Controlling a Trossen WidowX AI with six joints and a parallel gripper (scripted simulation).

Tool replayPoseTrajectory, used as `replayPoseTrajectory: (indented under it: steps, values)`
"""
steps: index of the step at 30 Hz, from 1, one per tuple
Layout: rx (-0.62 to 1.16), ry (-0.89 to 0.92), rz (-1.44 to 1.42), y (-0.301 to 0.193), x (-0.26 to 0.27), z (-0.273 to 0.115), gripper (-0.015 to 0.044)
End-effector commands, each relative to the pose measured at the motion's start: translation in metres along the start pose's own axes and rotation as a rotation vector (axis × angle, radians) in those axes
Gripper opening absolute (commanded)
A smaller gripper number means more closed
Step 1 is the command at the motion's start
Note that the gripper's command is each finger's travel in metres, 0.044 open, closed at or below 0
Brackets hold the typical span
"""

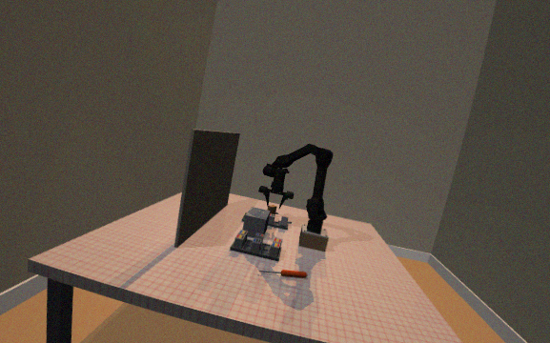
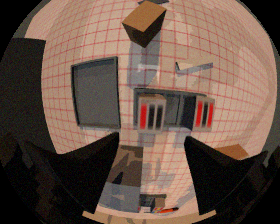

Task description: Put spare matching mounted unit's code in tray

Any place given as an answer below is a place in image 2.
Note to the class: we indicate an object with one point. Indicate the dark grey shallow tray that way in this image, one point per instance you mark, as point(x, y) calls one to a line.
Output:
point(95, 93)

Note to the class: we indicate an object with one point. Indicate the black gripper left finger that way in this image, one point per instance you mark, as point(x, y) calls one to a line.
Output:
point(82, 173)

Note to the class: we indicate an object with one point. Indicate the large black flat panel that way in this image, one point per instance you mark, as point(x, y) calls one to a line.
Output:
point(21, 104)

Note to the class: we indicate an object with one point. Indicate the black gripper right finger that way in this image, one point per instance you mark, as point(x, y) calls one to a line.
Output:
point(214, 174)

